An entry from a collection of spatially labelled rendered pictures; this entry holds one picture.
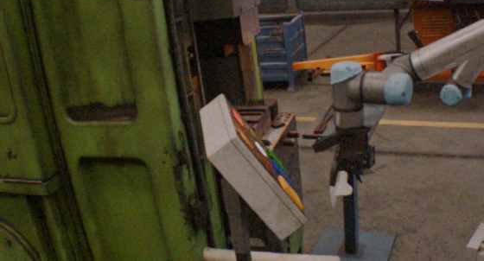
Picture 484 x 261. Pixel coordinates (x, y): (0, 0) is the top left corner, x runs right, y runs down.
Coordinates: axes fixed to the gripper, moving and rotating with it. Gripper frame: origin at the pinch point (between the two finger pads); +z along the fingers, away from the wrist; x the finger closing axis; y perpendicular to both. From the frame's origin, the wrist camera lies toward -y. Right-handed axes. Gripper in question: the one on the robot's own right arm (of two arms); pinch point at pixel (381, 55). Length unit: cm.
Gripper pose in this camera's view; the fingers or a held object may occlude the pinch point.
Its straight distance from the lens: 199.0
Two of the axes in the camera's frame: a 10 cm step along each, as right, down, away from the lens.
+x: 3.1, -3.5, 8.9
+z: -9.4, 0.4, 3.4
